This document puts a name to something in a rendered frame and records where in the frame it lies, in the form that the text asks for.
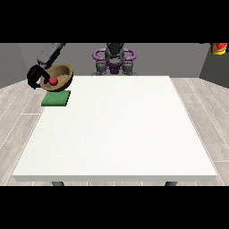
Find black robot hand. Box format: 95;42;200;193
26;64;51;90

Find brown wooden bowl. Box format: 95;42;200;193
39;63;74;93

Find green square pad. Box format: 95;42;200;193
40;89;72;107

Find grey robot trunk purple rings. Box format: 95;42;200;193
90;43;139;77

